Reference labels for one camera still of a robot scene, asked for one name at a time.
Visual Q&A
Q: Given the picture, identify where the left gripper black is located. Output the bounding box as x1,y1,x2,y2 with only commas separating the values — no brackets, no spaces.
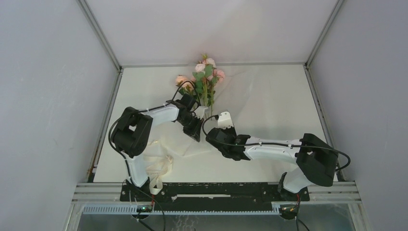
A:
177,114,204,142

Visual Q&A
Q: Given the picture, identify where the pink fake rose stem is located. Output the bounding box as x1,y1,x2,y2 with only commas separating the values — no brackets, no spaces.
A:
199,54,216,99
176,75,195,96
193,64,207,106
207,68,226,113

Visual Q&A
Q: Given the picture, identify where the translucent white wrapping paper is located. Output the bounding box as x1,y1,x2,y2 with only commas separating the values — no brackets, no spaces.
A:
140,64,255,158

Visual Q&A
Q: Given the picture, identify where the cream printed ribbon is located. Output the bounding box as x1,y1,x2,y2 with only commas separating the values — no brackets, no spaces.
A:
143,141,173,195

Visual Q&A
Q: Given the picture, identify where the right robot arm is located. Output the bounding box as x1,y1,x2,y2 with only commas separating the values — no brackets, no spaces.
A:
204,127,351,200

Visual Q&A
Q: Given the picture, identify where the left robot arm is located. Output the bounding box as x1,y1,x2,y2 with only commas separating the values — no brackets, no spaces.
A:
108,94,208,201

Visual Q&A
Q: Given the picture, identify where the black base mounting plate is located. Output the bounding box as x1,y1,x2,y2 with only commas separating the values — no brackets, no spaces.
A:
119,182,310,211

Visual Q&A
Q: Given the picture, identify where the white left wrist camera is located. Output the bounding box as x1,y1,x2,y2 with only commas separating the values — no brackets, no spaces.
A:
193,106,208,119

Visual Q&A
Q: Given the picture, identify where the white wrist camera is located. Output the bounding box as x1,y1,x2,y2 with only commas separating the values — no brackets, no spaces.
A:
217,111,234,129
193,106,208,119

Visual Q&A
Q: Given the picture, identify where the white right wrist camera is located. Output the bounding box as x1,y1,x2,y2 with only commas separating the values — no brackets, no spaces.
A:
217,111,234,129

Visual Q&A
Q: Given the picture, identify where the white slotted cable duct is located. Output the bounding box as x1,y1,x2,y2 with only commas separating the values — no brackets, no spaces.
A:
82,204,296,215

